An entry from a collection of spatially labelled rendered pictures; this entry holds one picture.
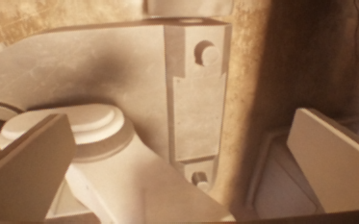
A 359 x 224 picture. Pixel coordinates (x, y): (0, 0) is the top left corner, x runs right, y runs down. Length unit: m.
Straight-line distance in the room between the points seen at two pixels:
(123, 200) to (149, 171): 0.06
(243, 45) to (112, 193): 0.59
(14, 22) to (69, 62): 0.25
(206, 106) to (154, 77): 0.14
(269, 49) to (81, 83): 0.59
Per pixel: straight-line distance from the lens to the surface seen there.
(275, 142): 0.92
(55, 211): 0.49
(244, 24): 0.71
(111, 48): 0.45
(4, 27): 0.69
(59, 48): 0.47
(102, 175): 0.32
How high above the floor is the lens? 0.61
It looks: 59 degrees down
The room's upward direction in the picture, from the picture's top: 155 degrees clockwise
